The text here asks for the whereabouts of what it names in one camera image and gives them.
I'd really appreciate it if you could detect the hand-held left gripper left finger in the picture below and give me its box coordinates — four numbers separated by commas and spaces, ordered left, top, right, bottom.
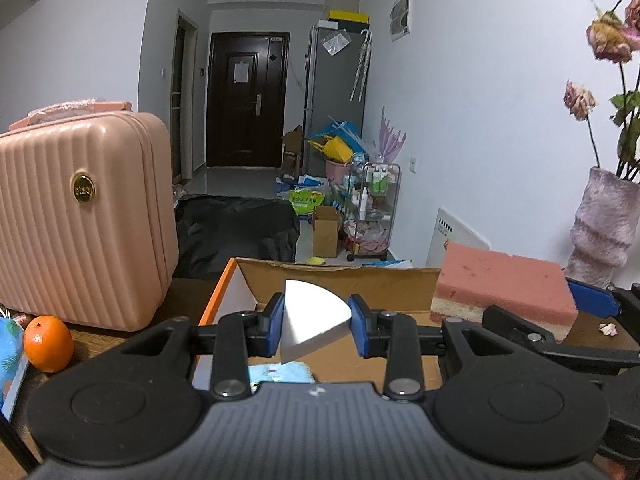
52, 292, 287, 401

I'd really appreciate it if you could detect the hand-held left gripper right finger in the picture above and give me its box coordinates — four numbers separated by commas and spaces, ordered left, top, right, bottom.
349, 294, 598, 401

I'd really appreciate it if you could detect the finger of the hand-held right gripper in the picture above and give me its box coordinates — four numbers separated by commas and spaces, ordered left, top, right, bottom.
482, 304, 640, 376
567, 280, 640, 319

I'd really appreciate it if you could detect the white wedge makeup sponge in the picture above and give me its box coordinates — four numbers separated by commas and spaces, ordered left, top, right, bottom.
280, 280, 352, 365

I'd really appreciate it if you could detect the red orange cardboard box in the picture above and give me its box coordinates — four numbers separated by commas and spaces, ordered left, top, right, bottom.
192, 257, 443, 393

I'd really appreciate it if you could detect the light blue cloth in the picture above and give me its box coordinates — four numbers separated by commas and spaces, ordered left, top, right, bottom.
248, 362, 316, 385

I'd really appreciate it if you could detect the pink layered sponge block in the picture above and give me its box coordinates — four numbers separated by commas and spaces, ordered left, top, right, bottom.
430, 242, 578, 343

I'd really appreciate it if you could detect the purple textured vase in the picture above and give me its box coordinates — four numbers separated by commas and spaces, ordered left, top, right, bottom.
565, 167, 640, 288

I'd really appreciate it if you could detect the small open cardboard box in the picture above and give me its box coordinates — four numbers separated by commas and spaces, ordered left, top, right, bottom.
312, 206, 343, 258

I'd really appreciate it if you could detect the black fabric bag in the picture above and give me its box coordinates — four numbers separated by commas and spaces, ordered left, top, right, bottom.
174, 196, 301, 278

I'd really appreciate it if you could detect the green printed bag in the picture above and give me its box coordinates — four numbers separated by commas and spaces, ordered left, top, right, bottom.
291, 187, 326, 216

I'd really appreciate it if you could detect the white flat panel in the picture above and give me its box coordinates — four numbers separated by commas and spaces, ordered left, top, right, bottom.
426, 206, 491, 268

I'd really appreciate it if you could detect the pink bucket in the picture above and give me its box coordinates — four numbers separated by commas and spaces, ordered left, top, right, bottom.
325, 157, 358, 186

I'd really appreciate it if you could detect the brown cardboard box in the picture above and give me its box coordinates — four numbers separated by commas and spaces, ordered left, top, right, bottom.
282, 125, 303, 176

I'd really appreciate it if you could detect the blue yellow clutter pile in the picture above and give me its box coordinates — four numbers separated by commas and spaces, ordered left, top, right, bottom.
306, 117, 371, 161

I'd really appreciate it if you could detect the purple feather decoration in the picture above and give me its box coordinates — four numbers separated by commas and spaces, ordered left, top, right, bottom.
378, 106, 407, 161

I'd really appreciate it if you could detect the dark brown entrance door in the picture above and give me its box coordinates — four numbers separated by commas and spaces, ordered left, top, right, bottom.
206, 31, 291, 168

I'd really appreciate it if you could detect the pink ribbed suitcase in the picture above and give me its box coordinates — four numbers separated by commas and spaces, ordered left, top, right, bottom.
0, 101, 180, 332

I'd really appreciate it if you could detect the orange tangerine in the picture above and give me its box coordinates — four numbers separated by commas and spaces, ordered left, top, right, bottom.
23, 315, 74, 373

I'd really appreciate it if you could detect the grey refrigerator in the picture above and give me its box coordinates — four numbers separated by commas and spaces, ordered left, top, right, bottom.
302, 22, 371, 181

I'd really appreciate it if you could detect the clear folded umbrella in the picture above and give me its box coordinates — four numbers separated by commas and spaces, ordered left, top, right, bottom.
350, 30, 373, 103

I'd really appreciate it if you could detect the bunch of dried pink roses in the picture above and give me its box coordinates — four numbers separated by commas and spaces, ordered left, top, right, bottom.
564, 0, 640, 181

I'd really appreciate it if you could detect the blue tissue pack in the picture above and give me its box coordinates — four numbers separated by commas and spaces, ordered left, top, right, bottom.
0, 317, 31, 421

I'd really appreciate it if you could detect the clear plastic bag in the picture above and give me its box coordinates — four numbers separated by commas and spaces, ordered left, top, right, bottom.
322, 32, 351, 56

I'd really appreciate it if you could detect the yellow black box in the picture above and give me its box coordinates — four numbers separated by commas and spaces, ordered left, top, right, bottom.
327, 9, 371, 26

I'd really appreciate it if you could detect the wire rolling cart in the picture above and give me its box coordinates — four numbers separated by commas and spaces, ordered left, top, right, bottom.
345, 162, 401, 261

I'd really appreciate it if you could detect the side doorway frame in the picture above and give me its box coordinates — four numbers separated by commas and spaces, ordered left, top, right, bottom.
170, 10, 198, 186

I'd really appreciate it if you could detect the wall electrical panel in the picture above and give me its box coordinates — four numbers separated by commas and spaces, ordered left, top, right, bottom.
390, 0, 414, 42

